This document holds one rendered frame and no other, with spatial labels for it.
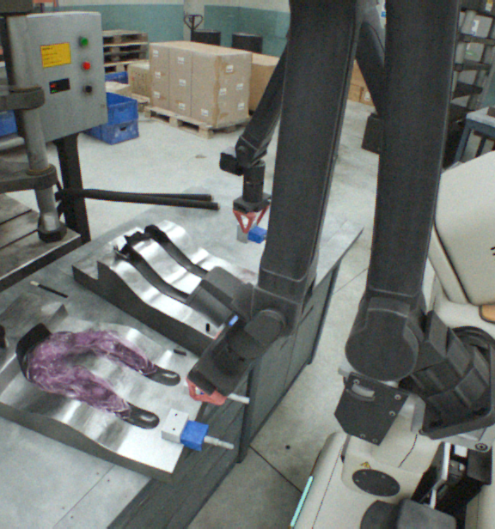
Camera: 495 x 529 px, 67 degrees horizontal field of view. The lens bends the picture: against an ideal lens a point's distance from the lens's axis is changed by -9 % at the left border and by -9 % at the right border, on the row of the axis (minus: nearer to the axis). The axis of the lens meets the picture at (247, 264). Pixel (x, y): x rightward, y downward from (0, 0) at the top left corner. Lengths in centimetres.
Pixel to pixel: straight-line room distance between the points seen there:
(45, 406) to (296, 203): 61
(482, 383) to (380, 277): 17
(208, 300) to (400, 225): 26
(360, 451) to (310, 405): 105
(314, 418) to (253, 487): 43
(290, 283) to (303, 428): 144
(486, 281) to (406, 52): 32
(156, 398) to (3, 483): 33
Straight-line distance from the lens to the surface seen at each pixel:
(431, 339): 45
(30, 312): 99
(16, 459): 90
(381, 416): 73
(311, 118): 37
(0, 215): 170
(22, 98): 125
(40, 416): 83
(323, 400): 194
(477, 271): 55
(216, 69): 462
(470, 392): 49
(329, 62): 36
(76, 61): 151
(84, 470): 85
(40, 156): 133
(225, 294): 51
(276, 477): 171
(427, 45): 35
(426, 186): 37
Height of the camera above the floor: 154
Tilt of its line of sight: 36 degrees down
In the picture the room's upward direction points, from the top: 6 degrees clockwise
